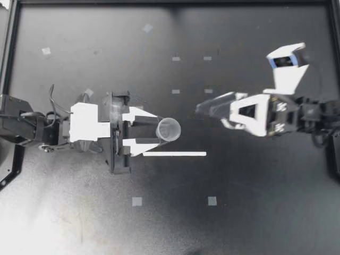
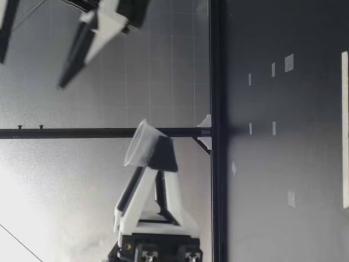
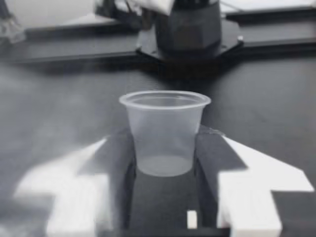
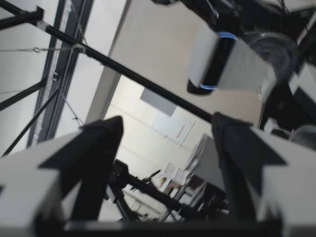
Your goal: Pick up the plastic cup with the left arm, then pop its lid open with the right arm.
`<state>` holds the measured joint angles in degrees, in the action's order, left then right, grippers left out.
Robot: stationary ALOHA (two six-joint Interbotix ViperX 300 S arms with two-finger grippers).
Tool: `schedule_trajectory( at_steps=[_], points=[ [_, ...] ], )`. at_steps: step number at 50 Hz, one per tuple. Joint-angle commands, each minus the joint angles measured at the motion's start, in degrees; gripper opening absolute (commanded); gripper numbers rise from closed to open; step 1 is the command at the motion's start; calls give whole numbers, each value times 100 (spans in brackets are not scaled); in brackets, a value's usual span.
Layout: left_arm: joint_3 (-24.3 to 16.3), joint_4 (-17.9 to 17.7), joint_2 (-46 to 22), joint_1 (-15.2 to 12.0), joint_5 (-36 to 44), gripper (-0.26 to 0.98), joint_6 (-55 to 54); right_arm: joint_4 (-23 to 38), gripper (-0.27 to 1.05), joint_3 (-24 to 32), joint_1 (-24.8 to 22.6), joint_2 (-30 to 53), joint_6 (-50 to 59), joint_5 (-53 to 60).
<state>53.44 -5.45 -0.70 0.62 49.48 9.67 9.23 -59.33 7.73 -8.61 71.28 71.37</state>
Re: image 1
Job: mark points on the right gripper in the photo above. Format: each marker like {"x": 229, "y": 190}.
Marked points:
{"x": 287, "y": 114}

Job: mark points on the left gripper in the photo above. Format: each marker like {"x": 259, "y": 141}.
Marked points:
{"x": 118, "y": 163}

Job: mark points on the small clear plastic cup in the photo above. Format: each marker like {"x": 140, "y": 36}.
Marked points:
{"x": 170, "y": 130}

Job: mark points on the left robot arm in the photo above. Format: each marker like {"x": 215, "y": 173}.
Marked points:
{"x": 16, "y": 111}

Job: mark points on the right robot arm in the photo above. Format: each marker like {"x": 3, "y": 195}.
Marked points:
{"x": 318, "y": 114}

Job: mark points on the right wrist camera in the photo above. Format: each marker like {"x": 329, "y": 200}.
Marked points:
{"x": 285, "y": 79}

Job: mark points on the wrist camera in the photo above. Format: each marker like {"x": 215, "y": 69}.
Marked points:
{"x": 85, "y": 122}
{"x": 285, "y": 79}

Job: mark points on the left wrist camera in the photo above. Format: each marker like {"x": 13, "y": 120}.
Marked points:
{"x": 85, "y": 122}

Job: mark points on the black frame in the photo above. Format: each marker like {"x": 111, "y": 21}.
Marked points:
{"x": 8, "y": 53}

